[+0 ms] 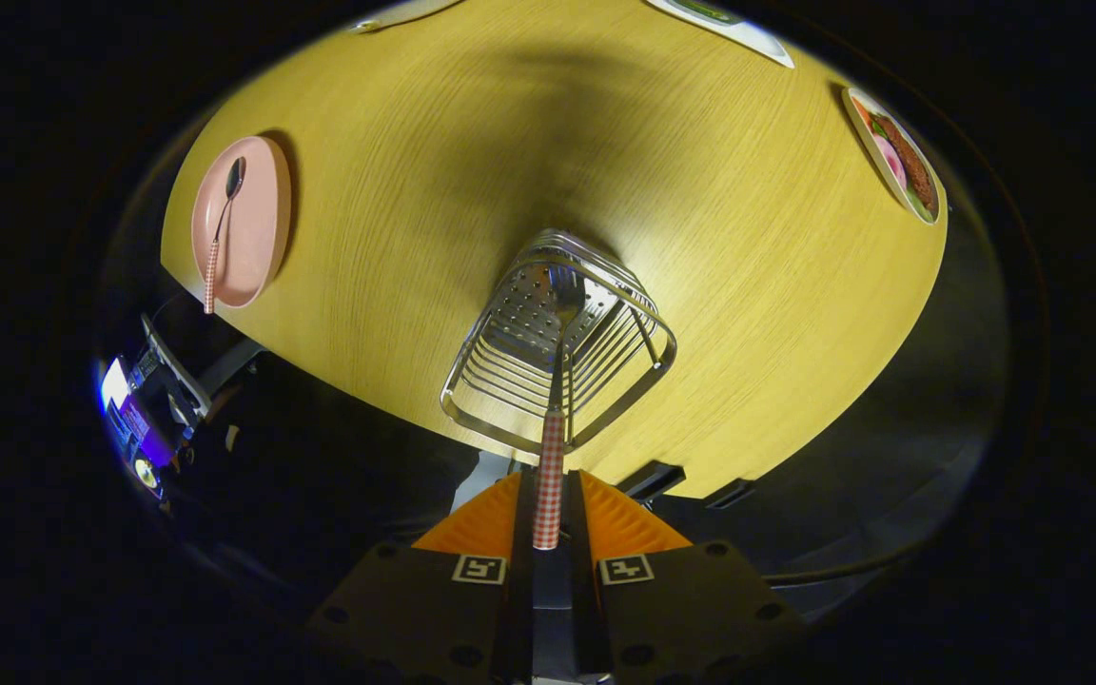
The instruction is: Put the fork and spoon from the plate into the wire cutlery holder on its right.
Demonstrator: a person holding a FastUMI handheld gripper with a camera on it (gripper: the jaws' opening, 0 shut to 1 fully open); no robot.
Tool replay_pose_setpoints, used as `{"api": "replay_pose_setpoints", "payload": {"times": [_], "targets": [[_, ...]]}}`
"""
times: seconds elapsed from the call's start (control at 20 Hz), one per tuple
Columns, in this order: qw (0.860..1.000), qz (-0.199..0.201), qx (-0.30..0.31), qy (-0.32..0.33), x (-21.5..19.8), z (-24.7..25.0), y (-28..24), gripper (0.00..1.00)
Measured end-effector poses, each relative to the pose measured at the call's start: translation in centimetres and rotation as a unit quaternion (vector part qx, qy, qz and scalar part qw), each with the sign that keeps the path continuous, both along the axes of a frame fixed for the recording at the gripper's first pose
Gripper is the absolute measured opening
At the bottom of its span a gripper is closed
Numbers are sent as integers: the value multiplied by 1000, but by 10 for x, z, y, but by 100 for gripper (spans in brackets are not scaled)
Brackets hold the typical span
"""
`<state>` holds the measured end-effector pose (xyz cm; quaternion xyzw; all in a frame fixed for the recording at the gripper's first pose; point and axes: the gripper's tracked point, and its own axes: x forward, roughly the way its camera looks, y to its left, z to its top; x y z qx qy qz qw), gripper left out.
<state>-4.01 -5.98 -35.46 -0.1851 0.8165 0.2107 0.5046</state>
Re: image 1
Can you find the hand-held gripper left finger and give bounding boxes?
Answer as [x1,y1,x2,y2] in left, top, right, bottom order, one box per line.
[305,471,538,685]

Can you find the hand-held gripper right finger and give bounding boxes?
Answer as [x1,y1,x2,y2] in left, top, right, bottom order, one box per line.
[567,469,808,685]

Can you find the laptop with lit screen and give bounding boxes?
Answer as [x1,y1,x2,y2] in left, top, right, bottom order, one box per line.
[96,314,264,500]

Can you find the pink plate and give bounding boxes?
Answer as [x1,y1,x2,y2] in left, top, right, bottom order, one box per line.
[190,135,293,310]

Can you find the plate with meat dish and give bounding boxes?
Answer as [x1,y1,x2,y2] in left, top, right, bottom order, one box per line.
[841,86,944,226]

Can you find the white coaster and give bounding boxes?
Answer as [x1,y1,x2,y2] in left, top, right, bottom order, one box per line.
[643,0,796,69]

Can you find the white plate with bread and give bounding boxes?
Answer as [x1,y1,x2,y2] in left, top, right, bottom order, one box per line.
[348,0,463,34]

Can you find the green label plastic bottle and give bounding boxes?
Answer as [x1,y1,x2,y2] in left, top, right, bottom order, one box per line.
[672,0,747,26]

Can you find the black table bracket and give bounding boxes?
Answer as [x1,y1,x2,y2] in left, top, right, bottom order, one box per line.
[705,479,756,510]
[624,461,687,502]

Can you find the metal wire cutlery basket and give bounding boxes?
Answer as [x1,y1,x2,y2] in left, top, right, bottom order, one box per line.
[440,228,678,456]

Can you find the black cable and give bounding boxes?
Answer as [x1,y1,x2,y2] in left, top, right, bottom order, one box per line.
[762,533,934,586]

